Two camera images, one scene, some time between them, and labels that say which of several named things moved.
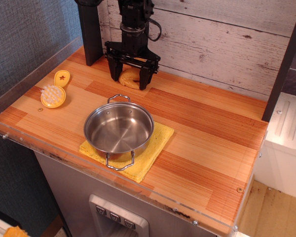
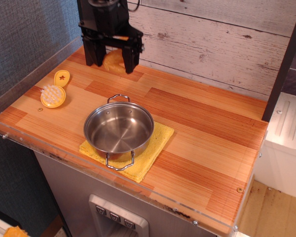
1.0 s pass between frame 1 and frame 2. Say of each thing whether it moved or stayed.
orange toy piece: stayed
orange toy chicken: moved
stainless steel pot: stayed
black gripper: moved
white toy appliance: stayed
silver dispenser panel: stayed
